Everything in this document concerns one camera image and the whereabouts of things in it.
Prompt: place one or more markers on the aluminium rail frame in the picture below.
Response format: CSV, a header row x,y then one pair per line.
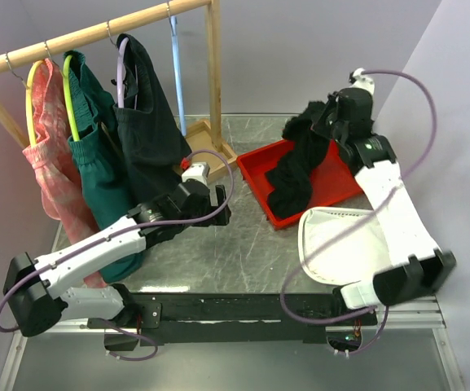
x,y
413,353

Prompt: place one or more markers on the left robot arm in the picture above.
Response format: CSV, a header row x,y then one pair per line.
x,y
41,292

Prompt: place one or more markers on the lilac hanger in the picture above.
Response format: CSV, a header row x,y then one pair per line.
x,y
121,73

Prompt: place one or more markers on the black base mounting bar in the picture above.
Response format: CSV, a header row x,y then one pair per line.
x,y
169,318

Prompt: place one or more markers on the light blue hanger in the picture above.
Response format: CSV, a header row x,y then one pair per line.
x,y
177,75

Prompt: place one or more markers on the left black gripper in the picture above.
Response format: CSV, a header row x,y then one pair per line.
x,y
219,218

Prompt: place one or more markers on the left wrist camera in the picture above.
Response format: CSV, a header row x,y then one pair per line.
x,y
198,171

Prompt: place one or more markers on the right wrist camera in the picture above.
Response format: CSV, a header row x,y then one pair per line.
x,y
359,79

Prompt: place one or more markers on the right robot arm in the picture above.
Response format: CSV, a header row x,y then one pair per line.
x,y
419,267

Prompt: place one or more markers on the black shorts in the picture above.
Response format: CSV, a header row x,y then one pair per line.
x,y
290,178

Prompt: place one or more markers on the dark green shorts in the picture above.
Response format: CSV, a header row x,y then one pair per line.
x,y
152,144

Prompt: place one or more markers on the white perforated laundry basket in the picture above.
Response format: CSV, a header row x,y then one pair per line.
x,y
355,257

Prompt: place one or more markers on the teal green shorts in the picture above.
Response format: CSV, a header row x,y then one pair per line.
x,y
96,151

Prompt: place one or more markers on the yellow hanger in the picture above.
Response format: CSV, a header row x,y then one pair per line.
x,y
29,102

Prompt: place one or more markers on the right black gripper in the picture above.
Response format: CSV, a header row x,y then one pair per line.
x,y
318,125

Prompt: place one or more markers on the lime green hanger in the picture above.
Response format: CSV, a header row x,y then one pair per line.
x,y
68,99

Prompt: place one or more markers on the pink patterned shorts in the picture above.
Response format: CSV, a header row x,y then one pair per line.
x,y
51,158

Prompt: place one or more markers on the wooden clothes rack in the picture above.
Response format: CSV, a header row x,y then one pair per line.
x,y
204,136

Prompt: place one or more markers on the red plastic tray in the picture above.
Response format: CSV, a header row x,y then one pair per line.
x,y
332,181

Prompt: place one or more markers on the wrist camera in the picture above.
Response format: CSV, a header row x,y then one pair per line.
x,y
359,79
198,171

